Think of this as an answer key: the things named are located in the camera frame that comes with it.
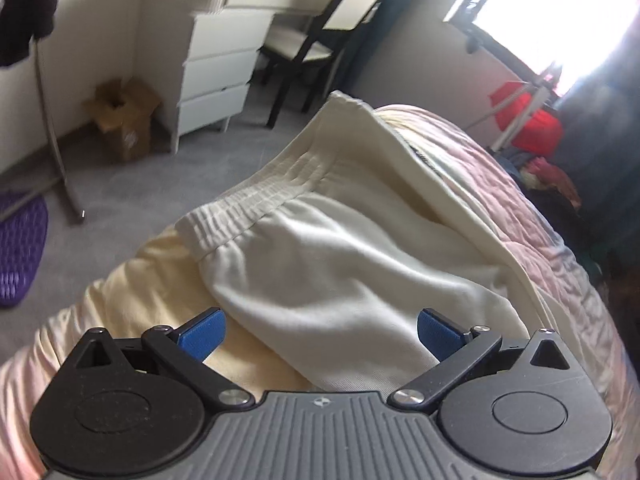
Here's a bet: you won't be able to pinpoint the cream jacket with dark stripe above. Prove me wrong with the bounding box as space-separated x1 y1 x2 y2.
375 110 561 342

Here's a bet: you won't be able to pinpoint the purple mat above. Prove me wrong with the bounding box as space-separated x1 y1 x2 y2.
0 192 50 310

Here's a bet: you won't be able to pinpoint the wide blue curtain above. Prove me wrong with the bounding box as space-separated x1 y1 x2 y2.
550 50 640 281

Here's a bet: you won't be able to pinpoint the black and white chair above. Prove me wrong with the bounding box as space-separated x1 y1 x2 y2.
260 0 396 129

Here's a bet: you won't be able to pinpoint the narrow blue curtain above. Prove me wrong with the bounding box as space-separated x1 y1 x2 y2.
357 0 426 68

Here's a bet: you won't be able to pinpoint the coat rack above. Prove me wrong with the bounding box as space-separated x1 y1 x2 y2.
31 35 87 224

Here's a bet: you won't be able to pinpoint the red bag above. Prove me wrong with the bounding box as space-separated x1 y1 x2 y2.
490 81 565 153

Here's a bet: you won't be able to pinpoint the cream pants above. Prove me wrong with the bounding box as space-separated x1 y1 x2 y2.
175 90 531 393

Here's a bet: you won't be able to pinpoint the white drawer chest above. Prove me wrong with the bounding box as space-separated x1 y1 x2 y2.
175 9 276 154

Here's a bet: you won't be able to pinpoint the window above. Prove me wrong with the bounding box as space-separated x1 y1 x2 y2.
442 0 640 100

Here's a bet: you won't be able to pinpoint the pile of colourful clothes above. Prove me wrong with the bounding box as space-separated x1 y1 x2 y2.
500 147 612 281

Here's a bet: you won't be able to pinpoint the cardboard box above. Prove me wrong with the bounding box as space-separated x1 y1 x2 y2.
82 77 163 163

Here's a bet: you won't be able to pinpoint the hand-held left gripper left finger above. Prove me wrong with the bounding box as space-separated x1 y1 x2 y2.
59 307 254 409

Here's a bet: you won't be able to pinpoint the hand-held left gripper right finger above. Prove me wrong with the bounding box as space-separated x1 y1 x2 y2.
387 308 586 409

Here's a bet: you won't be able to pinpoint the black hanging garment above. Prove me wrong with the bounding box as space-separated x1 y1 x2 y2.
0 0 62 68

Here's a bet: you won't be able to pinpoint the pink and yellow quilted bed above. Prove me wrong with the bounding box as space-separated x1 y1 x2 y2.
0 105 640 480

